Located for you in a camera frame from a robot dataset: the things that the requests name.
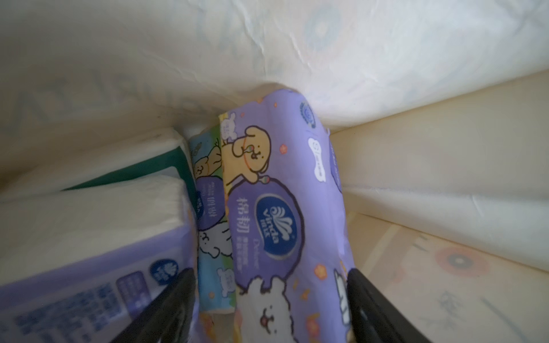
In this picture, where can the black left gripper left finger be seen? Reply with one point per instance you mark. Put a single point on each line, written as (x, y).
(169, 317)

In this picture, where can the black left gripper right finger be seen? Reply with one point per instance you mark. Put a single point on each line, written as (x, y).
(374, 318)

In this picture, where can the light blue tissue pack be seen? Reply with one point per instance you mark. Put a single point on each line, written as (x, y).
(216, 283)

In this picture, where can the purple tissue pack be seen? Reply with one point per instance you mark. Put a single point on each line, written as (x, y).
(286, 213)
(82, 265)

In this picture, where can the green white tissue pack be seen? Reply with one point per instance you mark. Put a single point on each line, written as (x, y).
(163, 151)

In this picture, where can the cream floral canvas bag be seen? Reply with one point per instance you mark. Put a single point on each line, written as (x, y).
(438, 114)

